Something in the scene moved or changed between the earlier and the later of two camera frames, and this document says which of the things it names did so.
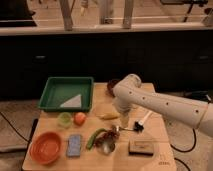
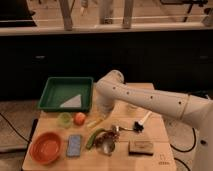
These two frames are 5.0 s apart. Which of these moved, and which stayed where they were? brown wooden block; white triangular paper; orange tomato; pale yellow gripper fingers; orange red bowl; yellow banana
Moved: yellow banana; pale yellow gripper fingers
Stayed: brown wooden block; orange tomato; orange red bowl; white triangular paper
